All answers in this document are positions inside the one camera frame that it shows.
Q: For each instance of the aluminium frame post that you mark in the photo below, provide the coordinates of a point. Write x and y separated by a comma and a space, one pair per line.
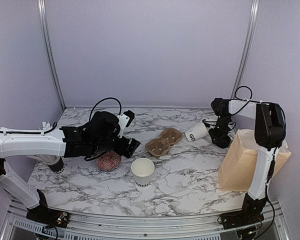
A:
49, 52
251, 28

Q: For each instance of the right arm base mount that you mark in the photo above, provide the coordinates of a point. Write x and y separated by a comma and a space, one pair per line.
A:
238, 219

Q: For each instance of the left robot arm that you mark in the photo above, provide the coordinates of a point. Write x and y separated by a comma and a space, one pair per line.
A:
103, 132

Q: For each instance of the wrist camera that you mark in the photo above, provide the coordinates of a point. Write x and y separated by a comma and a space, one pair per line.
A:
125, 120
209, 124

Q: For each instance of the black cup with straws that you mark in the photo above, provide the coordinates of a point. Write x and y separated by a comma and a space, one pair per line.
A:
55, 163

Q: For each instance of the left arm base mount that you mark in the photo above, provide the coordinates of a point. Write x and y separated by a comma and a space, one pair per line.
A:
52, 217

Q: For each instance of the right aluminium frame post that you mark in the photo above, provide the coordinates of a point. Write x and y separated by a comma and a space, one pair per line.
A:
251, 28

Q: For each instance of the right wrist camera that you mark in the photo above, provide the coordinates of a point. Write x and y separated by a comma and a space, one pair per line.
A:
209, 124

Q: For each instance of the red patterned bowl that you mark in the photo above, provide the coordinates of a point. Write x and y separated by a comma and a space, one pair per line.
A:
108, 161

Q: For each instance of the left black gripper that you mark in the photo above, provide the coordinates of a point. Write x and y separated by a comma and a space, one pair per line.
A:
122, 150

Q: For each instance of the white paper cup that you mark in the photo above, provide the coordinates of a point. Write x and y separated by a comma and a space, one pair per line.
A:
196, 132
142, 170

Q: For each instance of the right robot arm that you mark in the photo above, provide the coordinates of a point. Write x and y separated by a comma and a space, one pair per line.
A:
269, 133

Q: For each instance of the brown cardboard cup carrier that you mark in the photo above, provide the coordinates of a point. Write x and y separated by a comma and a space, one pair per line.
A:
161, 146

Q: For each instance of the left aluminium frame post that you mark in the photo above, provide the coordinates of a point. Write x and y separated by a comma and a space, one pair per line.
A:
49, 52

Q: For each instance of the brown paper bag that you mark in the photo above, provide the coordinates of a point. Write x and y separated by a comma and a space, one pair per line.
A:
238, 167

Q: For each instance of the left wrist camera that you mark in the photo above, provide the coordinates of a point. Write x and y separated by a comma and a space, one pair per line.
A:
125, 120

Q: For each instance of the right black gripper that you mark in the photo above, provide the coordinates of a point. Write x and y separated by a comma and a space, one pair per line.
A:
213, 134

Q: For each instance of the black cup lid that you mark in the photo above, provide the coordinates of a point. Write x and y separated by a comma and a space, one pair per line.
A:
222, 143

